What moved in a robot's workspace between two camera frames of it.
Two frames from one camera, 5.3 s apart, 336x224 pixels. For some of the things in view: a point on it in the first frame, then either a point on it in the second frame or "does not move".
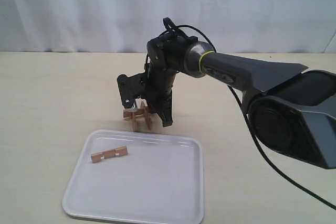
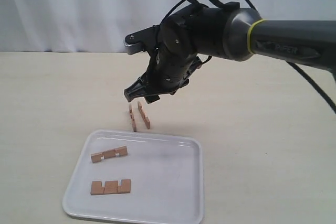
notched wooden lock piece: (131, 113) to (110, 187)
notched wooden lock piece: (118, 151) does not move
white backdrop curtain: (69, 12) does not move
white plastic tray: (159, 181) does not move
